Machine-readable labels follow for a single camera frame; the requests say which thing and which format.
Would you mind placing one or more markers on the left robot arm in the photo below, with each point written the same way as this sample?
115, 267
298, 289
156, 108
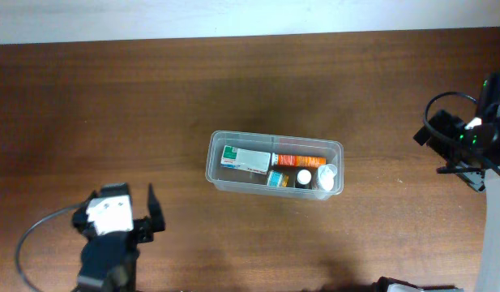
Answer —
108, 259

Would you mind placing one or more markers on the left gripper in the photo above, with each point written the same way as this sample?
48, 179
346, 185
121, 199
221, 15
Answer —
156, 212

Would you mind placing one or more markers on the clear plastic container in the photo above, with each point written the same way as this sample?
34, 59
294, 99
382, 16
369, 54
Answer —
226, 179

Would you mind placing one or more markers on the white squeeze bottle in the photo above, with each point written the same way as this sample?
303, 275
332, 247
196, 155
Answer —
324, 177

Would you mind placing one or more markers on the small blue-labelled gold-cap bottle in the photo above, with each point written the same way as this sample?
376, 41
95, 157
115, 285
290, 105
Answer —
277, 179

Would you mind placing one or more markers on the orange tablet tube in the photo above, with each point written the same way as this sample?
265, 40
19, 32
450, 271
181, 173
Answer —
297, 161

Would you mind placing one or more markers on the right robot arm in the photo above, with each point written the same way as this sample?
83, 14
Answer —
489, 276

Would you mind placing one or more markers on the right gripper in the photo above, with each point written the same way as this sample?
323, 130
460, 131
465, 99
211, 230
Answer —
472, 175

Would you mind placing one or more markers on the dark bottle white cap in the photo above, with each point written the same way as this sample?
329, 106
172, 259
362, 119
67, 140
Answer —
303, 179

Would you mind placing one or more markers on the white green medicine box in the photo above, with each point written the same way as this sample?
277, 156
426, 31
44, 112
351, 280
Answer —
245, 160

